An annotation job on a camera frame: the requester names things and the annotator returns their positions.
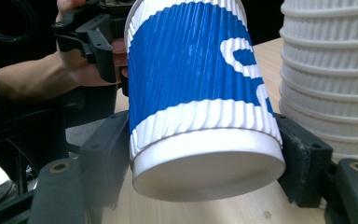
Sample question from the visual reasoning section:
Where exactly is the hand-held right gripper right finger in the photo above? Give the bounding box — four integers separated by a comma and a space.
273, 112, 334, 209

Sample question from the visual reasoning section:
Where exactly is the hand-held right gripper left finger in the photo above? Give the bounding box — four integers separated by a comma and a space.
78, 109, 134, 210

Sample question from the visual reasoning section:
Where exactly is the blue and white paper cup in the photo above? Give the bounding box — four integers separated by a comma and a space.
124, 0, 283, 162

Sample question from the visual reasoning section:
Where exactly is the white plastic cup lid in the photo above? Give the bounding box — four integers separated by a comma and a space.
131, 127, 287, 203

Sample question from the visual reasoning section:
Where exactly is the black chair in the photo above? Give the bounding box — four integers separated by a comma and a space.
0, 85, 119, 195

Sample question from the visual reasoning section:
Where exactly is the stack of white ribbed cups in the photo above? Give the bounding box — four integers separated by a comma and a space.
278, 0, 358, 164

